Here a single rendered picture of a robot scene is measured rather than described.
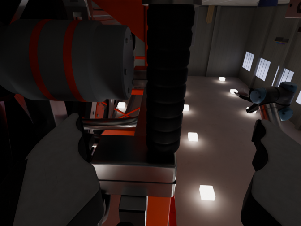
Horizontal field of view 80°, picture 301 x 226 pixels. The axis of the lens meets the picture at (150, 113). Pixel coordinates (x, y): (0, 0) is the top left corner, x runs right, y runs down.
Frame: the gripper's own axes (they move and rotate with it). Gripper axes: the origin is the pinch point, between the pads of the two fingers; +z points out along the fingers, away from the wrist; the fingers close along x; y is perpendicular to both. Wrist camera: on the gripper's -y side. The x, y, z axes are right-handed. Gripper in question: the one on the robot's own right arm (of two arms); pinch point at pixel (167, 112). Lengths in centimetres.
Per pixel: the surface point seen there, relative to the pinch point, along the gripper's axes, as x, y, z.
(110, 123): -11.3, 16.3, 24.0
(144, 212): -1.6, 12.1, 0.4
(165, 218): 8, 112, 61
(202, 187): 171, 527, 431
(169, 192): 1.0, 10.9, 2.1
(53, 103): -20.9, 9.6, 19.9
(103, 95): -9.8, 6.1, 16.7
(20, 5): -30.8, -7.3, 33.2
